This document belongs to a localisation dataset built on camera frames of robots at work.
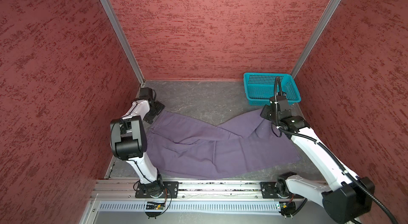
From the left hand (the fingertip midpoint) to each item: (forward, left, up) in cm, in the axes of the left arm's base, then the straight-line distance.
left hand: (159, 114), depth 95 cm
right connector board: (-46, -68, -8) cm, 82 cm away
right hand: (-6, -60, +14) cm, 62 cm away
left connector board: (-45, -4, -8) cm, 46 cm away
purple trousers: (-20, -16, -3) cm, 25 cm away
